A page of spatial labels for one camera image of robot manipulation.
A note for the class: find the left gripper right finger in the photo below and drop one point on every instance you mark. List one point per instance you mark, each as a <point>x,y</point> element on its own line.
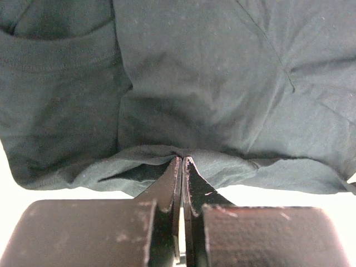
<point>219,233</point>

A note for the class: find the black t-shirt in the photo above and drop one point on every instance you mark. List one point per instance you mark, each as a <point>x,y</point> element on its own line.
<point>104,94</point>

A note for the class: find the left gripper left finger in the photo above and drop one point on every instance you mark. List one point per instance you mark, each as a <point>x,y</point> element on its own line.
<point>143,231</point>

